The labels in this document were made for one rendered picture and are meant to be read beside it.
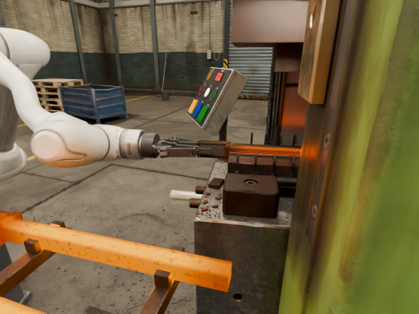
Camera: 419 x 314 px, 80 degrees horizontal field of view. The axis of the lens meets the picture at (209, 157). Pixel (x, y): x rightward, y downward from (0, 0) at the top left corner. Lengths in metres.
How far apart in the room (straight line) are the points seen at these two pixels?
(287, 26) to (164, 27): 9.23
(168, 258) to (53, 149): 0.37
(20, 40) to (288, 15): 0.93
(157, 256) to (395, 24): 0.34
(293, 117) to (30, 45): 0.98
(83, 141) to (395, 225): 0.58
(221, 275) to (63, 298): 1.51
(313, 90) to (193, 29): 8.99
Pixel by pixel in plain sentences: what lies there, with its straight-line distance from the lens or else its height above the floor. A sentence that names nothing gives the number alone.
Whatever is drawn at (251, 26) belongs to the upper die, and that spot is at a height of 1.30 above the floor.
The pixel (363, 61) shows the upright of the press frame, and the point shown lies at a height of 1.24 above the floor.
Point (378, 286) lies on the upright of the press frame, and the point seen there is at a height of 1.05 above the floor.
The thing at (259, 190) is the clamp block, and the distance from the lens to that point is 0.54.
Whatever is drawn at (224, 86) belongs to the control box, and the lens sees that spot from 1.09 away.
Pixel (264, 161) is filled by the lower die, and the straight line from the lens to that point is 0.67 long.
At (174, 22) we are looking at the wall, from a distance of 9.61.
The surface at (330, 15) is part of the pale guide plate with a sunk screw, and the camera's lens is 0.35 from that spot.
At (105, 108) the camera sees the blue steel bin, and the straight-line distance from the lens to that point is 5.67.
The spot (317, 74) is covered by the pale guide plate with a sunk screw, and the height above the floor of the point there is 1.22.
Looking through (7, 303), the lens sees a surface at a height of 0.99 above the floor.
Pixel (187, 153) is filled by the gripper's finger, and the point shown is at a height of 1.00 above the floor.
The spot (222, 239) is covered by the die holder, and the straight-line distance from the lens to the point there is 0.58.
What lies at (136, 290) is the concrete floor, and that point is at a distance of 1.69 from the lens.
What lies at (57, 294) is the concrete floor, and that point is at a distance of 1.83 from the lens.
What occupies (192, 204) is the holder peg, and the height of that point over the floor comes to 0.87.
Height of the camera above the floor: 1.24
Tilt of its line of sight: 21 degrees down
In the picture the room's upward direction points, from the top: straight up
